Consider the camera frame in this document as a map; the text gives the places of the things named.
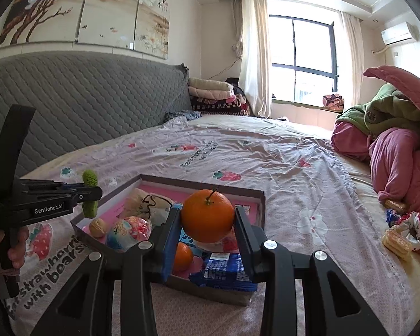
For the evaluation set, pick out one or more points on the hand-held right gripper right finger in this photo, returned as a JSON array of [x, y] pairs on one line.
[[245, 245]]

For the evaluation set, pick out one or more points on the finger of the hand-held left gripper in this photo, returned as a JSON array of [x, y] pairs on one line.
[[45, 185], [87, 196]]

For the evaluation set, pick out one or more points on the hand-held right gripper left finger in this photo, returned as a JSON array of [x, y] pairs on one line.
[[171, 245]]

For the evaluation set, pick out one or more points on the red plastic-wrapped toy egg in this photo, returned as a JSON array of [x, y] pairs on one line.
[[227, 245]]

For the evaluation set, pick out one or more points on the green fuzzy scrunchie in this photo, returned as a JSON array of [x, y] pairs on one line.
[[90, 178]]

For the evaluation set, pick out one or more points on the blue snack packet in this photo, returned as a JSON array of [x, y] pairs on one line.
[[224, 267]]

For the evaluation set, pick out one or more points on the blue plastic-wrapped toy egg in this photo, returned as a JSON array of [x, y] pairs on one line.
[[129, 232]]

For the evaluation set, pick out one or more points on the orange tangerine with stem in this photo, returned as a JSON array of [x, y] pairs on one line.
[[206, 217]]

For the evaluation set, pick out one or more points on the shallow grey cardboard box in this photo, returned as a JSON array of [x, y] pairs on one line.
[[213, 294]]

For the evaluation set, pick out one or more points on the person's left hand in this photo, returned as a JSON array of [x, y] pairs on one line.
[[21, 246]]

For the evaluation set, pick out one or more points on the pink book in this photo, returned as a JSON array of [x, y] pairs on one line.
[[192, 190]]

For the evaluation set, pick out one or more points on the grey quilted headboard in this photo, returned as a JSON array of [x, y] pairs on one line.
[[91, 105]]

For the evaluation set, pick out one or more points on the dark blue patterned cloth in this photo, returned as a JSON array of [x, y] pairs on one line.
[[182, 116]]

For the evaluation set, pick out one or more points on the dark patterned folded blanket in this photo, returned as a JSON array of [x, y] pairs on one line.
[[217, 106]]

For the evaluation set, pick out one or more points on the small blue packet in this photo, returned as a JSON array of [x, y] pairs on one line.
[[392, 218]]

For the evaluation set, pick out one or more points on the yellow wafer packet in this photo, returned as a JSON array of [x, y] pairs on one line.
[[395, 243]]

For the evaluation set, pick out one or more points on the pink folded blanket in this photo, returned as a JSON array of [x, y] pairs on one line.
[[210, 94]]

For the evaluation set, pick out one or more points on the brown biscuit packet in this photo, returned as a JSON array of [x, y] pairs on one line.
[[395, 205]]

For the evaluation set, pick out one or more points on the dark garment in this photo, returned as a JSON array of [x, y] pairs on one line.
[[237, 85]]

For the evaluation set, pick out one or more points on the cream folded blanket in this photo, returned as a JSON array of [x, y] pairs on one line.
[[210, 84]]

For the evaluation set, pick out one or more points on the patterned bag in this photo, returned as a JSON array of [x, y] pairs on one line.
[[333, 101]]

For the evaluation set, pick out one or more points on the pink duvet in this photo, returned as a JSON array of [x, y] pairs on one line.
[[399, 161]]

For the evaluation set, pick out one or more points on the cream curtain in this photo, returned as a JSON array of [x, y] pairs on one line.
[[253, 59], [352, 59]]

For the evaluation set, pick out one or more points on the black framed window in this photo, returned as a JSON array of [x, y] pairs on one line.
[[301, 56]]

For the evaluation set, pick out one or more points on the green blanket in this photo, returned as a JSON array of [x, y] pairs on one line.
[[388, 105]]

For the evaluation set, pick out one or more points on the pink quilted blanket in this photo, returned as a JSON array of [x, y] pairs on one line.
[[413, 87]]

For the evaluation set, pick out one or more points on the white air conditioner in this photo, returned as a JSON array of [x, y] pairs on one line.
[[399, 33]]

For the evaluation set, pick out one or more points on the floral wall painting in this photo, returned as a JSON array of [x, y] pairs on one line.
[[56, 7]]

